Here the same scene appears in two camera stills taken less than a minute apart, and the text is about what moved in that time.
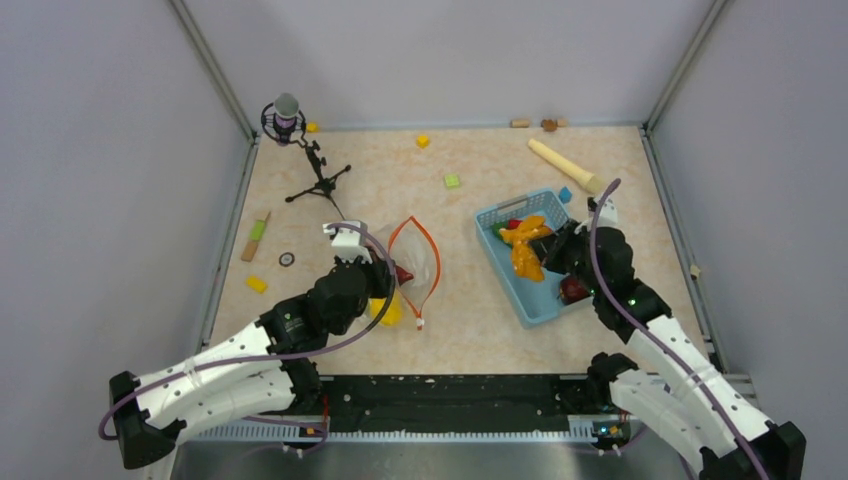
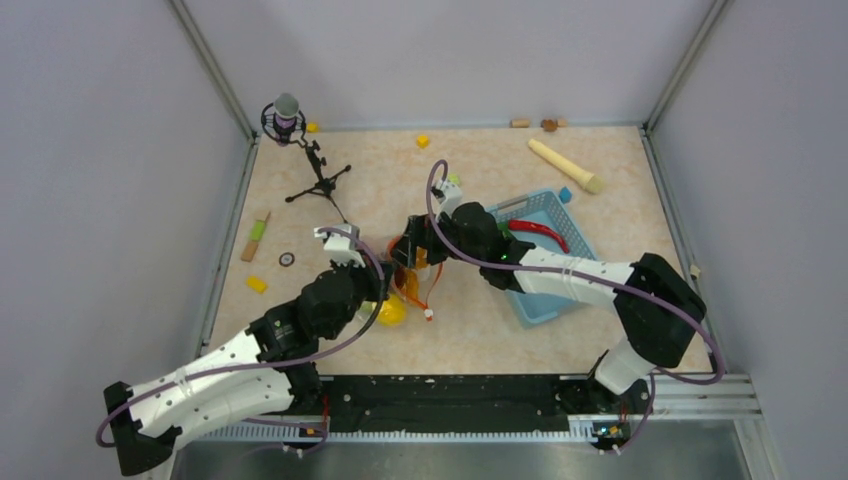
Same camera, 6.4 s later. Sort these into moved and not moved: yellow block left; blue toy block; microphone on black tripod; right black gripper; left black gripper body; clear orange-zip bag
Moved: clear orange-zip bag; right black gripper
Not moved: yellow block left; microphone on black tripod; blue toy block; left black gripper body
